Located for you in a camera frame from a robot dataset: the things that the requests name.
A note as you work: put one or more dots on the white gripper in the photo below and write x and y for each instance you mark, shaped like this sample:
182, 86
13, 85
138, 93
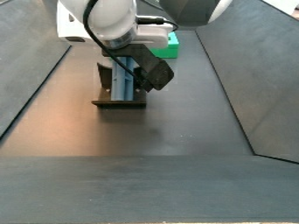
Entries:
114, 23

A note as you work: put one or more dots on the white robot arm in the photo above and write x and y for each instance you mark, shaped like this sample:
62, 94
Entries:
191, 13

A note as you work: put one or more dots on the black curved fixture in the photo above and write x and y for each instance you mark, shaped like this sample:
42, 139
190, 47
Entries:
105, 101

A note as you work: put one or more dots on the green shape sorter block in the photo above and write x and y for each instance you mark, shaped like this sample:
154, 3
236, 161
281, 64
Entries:
171, 51

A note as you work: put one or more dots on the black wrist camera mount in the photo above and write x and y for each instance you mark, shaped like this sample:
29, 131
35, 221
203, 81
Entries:
158, 73

